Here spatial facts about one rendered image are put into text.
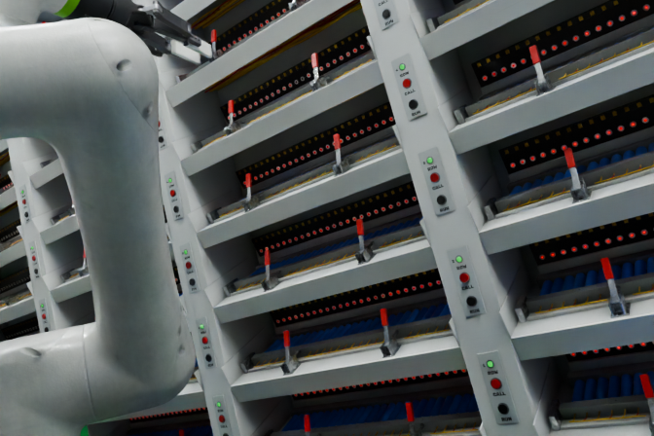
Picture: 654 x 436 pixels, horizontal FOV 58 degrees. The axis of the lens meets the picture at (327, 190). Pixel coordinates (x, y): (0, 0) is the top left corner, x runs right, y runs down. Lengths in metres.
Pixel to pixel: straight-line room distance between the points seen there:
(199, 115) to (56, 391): 0.98
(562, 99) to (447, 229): 0.30
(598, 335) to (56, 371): 0.80
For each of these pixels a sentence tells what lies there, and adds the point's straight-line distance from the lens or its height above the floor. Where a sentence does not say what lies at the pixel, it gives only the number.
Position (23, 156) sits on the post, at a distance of 2.17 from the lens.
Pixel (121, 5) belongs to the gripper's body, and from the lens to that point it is 1.14.
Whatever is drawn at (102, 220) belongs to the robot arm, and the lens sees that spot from 0.70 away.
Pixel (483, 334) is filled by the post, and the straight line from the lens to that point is 1.11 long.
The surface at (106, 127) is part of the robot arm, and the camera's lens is 0.64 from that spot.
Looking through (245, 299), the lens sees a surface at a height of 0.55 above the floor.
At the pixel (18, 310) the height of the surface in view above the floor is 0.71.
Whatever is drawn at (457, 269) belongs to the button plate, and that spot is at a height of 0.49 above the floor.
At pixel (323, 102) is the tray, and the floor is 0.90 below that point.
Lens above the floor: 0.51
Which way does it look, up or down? 10 degrees up
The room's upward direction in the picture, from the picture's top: 15 degrees counter-clockwise
